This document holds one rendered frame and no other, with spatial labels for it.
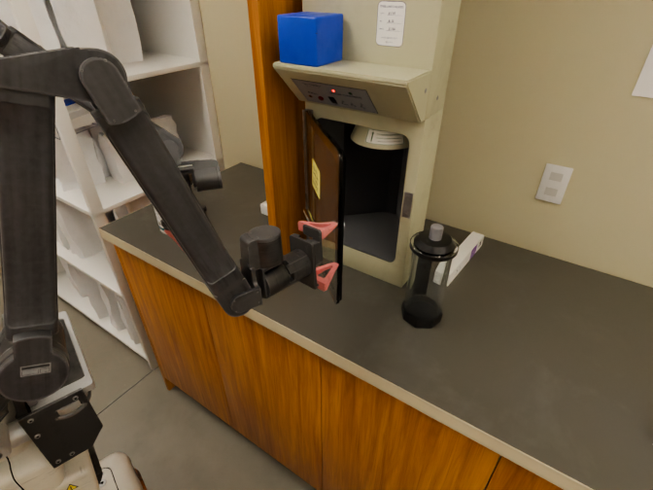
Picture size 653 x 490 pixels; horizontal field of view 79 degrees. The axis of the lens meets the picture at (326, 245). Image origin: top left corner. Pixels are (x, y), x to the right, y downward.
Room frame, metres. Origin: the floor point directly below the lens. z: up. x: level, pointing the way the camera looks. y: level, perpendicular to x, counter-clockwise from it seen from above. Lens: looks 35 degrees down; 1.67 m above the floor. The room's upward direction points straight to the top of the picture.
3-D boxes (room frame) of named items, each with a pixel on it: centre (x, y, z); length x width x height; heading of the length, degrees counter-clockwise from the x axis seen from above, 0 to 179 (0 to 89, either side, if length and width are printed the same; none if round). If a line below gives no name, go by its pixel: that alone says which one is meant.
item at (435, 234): (0.74, -0.24, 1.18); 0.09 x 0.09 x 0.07
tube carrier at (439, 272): (0.74, -0.24, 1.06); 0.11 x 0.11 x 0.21
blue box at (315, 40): (0.94, 0.03, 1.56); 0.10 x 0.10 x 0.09; 56
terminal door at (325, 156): (0.86, 0.01, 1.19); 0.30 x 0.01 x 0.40; 15
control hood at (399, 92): (0.89, -0.05, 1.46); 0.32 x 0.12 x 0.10; 56
